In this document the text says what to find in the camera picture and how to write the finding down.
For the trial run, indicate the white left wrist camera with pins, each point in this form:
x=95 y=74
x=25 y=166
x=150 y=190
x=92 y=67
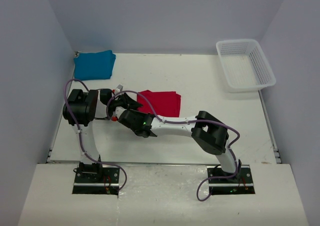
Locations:
x=119 y=88

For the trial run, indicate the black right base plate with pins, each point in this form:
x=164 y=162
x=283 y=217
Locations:
x=242 y=184

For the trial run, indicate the red t shirt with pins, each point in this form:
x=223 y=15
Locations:
x=167 y=104

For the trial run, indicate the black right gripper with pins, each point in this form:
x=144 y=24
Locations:
x=137 y=112

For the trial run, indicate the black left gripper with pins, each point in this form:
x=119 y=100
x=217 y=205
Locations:
x=128 y=102

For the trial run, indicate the white perforated plastic basket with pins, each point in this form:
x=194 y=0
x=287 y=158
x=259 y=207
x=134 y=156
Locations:
x=245 y=66

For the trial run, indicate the folded blue t shirt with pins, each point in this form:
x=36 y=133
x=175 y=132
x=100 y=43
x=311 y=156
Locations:
x=94 y=66

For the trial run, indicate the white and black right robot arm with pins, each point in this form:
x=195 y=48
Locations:
x=213 y=136

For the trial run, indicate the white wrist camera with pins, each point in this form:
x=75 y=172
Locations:
x=118 y=112
x=119 y=88

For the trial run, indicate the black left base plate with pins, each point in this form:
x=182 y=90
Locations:
x=96 y=180

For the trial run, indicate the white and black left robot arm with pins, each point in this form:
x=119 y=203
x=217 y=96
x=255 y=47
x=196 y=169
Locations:
x=80 y=112

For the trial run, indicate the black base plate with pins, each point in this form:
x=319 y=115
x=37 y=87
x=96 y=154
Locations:
x=96 y=180
x=242 y=184

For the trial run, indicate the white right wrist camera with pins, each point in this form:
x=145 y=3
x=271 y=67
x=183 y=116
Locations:
x=118 y=112

